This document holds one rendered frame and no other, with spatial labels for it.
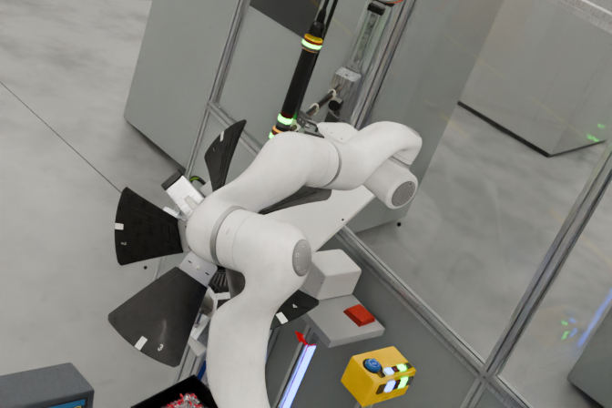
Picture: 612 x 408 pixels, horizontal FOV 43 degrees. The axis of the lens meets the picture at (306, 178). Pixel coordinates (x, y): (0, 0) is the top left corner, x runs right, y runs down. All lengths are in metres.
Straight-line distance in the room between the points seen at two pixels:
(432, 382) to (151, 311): 0.96
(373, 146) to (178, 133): 3.43
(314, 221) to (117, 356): 1.44
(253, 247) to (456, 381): 1.40
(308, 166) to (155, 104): 3.76
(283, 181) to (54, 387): 0.56
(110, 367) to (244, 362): 2.14
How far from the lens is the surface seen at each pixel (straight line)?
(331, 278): 2.58
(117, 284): 3.85
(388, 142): 1.52
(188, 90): 4.78
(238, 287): 1.98
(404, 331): 2.63
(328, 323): 2.54
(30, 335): 3.49
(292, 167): 1.28
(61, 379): 1.53
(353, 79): 2.43
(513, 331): 2.35
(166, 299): 2.10
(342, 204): 2.29
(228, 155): 2.21
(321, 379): 2.98
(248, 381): 1.32
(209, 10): 4.62
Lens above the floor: 2.30
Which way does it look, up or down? 25 degrees down
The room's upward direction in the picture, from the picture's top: 21 degrees clockwise
